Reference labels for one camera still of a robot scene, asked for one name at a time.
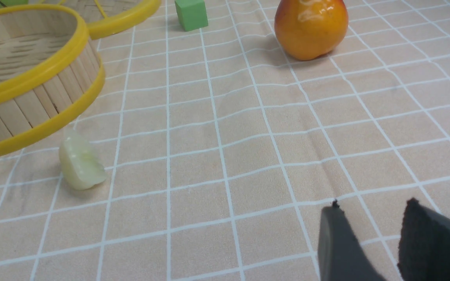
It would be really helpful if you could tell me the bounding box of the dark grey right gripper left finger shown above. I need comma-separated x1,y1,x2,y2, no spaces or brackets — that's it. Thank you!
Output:
318,199,385,281

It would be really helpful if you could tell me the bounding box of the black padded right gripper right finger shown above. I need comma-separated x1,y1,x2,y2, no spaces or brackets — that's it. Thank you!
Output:
398,198,450,281

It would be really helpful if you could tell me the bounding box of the pale green toy dumpling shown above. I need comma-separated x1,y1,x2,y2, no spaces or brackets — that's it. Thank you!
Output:
59,129,107,190

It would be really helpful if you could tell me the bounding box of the yellow rimmed bamboo steamer lid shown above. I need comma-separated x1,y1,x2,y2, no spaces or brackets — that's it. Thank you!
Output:
30,0,161,40

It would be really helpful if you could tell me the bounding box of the yellow rimmed bamboo steamer tray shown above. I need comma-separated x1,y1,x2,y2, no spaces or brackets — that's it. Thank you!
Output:
0,4,105,157

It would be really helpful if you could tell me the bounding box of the beige checked tablecloth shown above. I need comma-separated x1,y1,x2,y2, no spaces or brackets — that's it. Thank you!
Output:
0,0,450,281

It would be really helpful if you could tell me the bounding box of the orange yellow toy pear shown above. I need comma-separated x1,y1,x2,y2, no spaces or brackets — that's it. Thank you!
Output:
274,0,349,61

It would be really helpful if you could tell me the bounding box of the green cube block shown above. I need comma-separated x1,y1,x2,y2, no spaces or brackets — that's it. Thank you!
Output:
175,0,208,32

